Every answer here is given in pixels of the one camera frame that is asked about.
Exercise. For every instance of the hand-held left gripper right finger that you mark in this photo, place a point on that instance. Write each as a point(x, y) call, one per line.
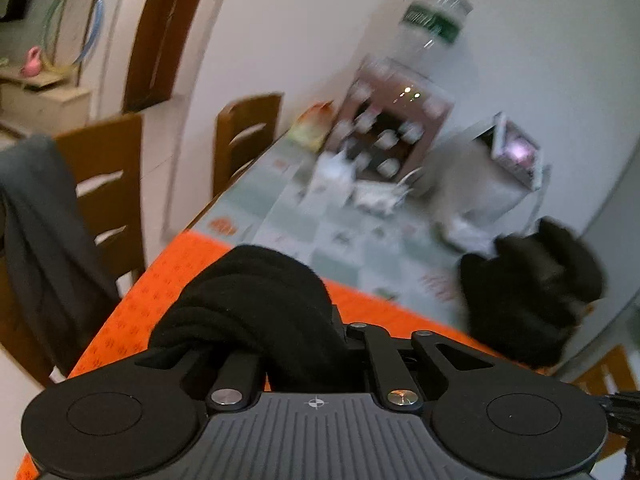
point(381, 360)

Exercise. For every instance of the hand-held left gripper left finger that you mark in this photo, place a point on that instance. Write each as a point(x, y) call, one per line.
point(235, 376)

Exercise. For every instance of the black sweater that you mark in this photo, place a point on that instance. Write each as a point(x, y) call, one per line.
point(250, 290)

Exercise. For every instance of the stack of folded black clothes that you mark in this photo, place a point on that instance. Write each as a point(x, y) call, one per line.
point(525, 285)

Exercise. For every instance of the orange patterned mat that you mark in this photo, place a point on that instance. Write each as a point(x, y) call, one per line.
point(145, 305)

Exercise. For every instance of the checked tablecloth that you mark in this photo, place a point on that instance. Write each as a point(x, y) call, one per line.
point(300, 220)

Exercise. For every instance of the white power strip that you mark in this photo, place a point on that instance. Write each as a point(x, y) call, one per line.
point(377, 197)

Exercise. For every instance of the white tissue box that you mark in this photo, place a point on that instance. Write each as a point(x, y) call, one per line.
point(330, 175)

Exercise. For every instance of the translucent plastic bag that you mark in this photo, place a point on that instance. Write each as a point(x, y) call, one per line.
point(465, 180)

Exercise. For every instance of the grey garment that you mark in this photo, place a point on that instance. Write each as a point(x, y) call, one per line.
point(45, 240)

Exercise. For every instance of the yellow snack bag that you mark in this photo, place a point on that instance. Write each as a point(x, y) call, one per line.
point(312, 125)

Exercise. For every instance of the brown appliance with stickers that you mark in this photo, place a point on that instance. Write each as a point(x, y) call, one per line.
point(395, 110)

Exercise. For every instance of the beige cabinet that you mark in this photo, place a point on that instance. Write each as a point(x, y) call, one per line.
point(45, 102)

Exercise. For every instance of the clear water bottle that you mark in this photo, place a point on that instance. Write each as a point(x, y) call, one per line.
point(435, 20)

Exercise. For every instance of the brown wooden door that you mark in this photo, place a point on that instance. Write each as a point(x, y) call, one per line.
point(160, 35)

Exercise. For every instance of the pink kettlebell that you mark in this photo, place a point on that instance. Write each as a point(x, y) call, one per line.
point(32, 65)

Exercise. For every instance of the colourful hula hoop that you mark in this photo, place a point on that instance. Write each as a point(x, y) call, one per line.
point(100, 10)

